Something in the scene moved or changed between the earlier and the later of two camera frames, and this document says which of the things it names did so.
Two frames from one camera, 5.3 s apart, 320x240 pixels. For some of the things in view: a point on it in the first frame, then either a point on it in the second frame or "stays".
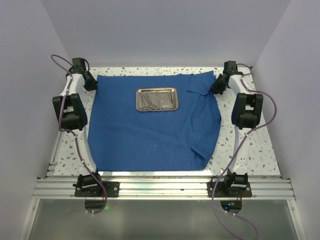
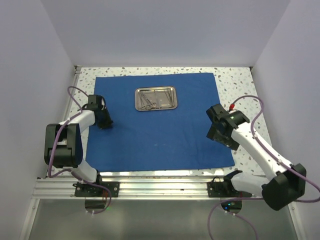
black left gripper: [93, 85] -> [107, 124]
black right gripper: [214, 88] -> [213, 134]
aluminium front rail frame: [164, 188] stays
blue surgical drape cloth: [122, 138] stays
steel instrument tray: [157, 99] stays
